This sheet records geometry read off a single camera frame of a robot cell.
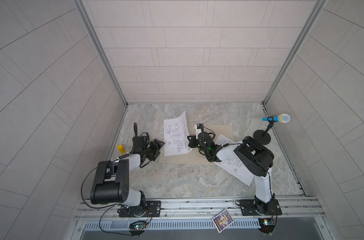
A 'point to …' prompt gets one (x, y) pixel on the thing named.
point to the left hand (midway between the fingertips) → (166, 144)
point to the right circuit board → (266, 225)
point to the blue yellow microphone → (283, 118)
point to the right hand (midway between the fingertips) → (186, 137)
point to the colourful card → (223, 220)
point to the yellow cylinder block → (121, 148)
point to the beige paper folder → (194, 157)
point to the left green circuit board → (137, 225)
